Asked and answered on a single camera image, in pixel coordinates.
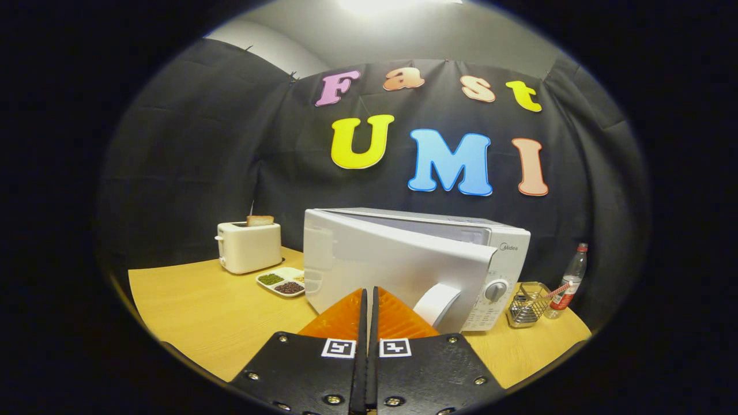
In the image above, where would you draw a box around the white divided dish with beans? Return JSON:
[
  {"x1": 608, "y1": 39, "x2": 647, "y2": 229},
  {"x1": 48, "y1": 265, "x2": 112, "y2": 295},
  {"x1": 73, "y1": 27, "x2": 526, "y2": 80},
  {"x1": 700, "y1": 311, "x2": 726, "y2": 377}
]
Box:
[{"x1": 256, "y1": 266, "x2": 306, "y2": 299}]

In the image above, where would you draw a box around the metal wire utensil holder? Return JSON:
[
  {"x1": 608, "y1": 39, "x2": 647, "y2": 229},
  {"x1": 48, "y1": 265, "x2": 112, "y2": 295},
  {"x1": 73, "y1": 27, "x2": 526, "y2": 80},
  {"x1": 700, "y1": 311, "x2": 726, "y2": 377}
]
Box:
[{"x1": 507, "y1": 281, "x2": 552, "y2": 329}]

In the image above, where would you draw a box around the white toaster oven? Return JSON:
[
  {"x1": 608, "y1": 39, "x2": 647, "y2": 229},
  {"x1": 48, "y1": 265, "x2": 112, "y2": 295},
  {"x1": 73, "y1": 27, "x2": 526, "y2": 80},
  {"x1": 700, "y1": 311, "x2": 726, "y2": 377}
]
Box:
[{"x1": 303, "y1": 207, "x2": 532, "y2": 335}]

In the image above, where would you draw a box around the cream bread toaster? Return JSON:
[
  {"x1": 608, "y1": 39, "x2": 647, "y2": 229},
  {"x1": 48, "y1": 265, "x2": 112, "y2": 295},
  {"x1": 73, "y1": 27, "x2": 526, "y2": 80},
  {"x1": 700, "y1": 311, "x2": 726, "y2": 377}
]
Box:
[{"x1": 215, "y1": 221, "x2": 283, "y2": 275}]

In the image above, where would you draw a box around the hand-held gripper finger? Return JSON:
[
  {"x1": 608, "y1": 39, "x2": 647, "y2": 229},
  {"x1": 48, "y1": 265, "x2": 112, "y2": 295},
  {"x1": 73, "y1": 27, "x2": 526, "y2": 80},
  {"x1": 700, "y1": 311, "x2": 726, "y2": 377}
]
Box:
[
  {"x1": 369, "y1": 286, "x2": 505, "y2": 415},
  {"x1": 229, "y1": 287, "x2": 368, "y2": 415}
]

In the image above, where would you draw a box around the clear plastic bottle red label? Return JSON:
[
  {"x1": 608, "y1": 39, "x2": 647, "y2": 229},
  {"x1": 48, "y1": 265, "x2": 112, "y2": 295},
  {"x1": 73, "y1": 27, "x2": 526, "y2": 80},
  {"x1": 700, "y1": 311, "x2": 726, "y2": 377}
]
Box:
[{"x1": 545, "y1": 243, "x2": 589, "y2": 319}]

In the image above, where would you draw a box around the red white striped straw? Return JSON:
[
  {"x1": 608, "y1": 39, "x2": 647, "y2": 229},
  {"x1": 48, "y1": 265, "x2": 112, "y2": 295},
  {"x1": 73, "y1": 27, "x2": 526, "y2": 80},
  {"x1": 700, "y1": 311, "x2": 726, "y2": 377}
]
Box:
[{"x1": 539, "y1": 281, "x2": 573, "y2": 300}]

